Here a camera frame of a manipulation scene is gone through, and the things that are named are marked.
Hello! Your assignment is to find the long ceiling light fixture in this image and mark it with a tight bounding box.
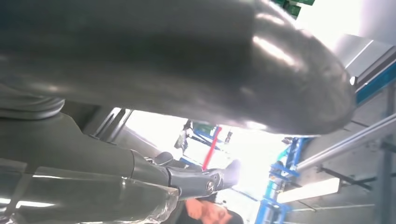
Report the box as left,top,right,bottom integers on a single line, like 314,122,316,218
276,177,341,205

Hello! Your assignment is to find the person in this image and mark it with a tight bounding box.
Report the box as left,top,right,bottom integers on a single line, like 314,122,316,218
163,193,245,224

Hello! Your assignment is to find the silver duct with blue stripe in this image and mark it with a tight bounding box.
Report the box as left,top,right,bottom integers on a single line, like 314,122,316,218
333,33,396,106

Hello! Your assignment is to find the silver ceiling pipe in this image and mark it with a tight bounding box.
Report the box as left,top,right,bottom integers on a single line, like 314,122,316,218
296,113,396,173

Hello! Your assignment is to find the green hanging sign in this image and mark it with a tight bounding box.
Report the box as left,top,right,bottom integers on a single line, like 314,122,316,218
271,0,316,19

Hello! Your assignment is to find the red barrier belt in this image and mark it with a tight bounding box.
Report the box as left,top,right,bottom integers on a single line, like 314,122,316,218
201,126,223,171

